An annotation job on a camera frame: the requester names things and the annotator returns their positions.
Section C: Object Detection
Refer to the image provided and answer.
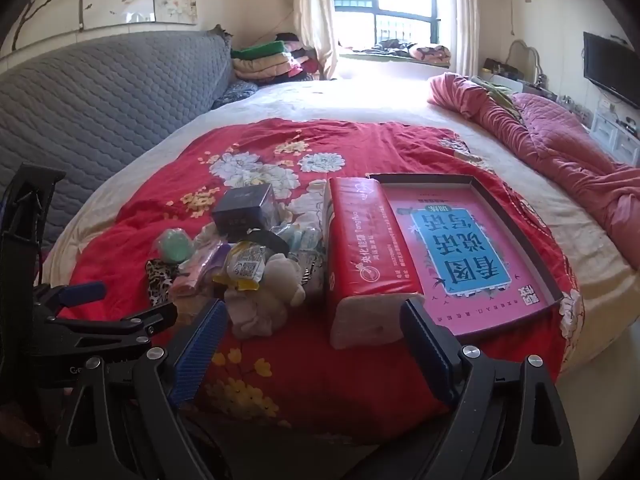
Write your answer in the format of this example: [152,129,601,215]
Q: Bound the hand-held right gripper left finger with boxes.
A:
[50,299,231,480]

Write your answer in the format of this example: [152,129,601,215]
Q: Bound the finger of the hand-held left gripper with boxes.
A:
[50,302,179,347]
[35,281,108,313]

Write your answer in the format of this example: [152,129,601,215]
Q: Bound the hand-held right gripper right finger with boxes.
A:
[345,297,583,480]

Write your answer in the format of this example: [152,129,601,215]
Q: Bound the leopard print cloth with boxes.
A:
[145,259,182,309]

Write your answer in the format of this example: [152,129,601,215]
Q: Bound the cream plush toy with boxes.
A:
[225,285,291,340]

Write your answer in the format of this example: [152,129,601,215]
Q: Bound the green round sponge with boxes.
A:
[158,227,197,264]

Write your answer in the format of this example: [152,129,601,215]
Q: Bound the yellow snack packet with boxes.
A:
[213,241,267,292]

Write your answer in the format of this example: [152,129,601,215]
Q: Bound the white plush toy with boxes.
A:
[262,252,307,310]

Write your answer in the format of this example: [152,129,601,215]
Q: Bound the shallow box with pink print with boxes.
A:
[367,172,564,339]

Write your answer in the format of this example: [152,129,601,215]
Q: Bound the teal white tissue packet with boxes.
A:
[277,224,323,263]

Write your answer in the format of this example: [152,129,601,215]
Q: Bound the person's left hand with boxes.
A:
[0,404,42,452]

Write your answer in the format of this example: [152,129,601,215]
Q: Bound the red tissue pack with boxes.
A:
[322,177,426,351]

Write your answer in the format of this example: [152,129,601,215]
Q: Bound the black fabric band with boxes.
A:
[246,229,292,257]

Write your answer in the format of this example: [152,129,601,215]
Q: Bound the dark blue box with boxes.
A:
[211,182,277,242]

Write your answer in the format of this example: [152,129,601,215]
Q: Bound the grey quilted headboard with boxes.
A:
[0,30,236,253]

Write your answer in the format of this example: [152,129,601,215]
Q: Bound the red floral blanket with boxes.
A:
[65,117,583,461]

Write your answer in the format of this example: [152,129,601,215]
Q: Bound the pink quilt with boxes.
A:
[426,72,640,272]

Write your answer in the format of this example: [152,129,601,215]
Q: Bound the dark patterned pillow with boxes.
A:
[212,80,261,110]

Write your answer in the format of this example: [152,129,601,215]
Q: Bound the green cloth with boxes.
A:
[472,76,523,113]

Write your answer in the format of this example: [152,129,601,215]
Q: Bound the bed with cream sheet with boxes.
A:
[42,77,640,411]

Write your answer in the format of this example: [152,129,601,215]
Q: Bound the cluster of cosmetic bottles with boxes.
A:
[554,91,594,122]

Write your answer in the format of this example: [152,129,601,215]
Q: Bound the dressing table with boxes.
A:
[481,57,557,102]

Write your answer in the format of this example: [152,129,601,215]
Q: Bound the white drawer cabinet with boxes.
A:
[589,107,640,167]

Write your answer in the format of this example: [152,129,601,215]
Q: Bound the stack of folded blankets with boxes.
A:
[230,32,321,83]

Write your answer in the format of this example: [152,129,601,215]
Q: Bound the rolled pink floral blanket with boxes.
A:
[407,44,452,66]

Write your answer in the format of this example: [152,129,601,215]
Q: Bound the dark clothes pile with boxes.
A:
[359,39,416,57]

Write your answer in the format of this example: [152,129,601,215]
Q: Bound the white framed mirror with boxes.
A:
[505,40,544,82]

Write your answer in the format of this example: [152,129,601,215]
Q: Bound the cream curtain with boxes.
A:
[435,0,482,78]
[292,0,342,81]

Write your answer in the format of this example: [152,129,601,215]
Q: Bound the air conditioner pipe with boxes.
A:
[491,0,522,37]

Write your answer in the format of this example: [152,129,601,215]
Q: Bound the black wall television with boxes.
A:
[582,31,640,107]

